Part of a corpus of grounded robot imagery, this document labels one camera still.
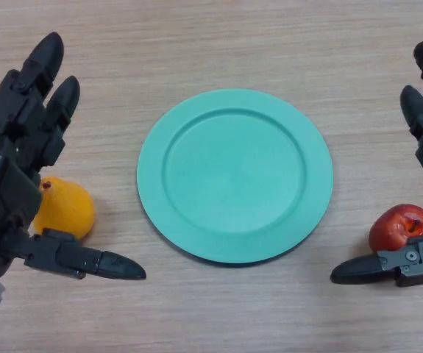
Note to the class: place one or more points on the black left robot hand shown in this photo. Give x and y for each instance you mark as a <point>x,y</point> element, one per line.
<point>9,184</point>

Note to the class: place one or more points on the red apple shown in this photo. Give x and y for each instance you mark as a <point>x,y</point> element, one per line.
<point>395,229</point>

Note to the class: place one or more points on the green round plate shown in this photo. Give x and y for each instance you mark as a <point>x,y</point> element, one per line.
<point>235,176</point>

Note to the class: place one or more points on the yellow pear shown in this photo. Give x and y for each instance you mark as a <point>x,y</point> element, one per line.
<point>67,209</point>

